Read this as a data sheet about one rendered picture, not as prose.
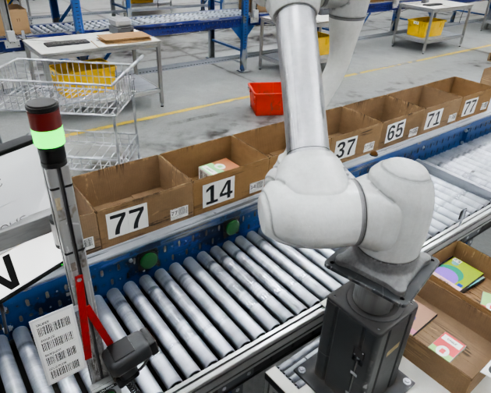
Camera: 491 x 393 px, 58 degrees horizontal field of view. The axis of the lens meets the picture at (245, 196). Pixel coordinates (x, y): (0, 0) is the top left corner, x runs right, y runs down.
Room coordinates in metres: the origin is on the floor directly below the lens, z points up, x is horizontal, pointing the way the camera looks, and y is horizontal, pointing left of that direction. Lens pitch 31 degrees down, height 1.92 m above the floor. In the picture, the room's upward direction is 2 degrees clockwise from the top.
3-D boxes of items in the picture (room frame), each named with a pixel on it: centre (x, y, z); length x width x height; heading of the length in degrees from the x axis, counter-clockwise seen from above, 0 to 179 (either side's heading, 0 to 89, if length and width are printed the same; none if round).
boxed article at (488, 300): (1.18, -0.90, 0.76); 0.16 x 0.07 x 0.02; 150
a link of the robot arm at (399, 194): (0.87, -0.34, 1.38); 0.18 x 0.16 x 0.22; 98
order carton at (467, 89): (2.95, -1.40, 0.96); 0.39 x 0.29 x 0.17; 128
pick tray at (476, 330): (1.05, -0.64, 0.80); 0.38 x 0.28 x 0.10; 40
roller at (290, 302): (1.35, -0.08, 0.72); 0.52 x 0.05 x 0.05; 38
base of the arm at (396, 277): (0.89, -0.36, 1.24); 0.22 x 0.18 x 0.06; 141
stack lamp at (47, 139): (0.69, 0.34, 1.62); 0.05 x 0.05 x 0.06
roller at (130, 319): (1.03, 0.34, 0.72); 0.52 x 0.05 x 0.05; 38
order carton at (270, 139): (2.00, -0.16, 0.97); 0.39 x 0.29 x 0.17; 128
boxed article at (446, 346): (0.98, -0.66, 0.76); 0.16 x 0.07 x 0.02; 130
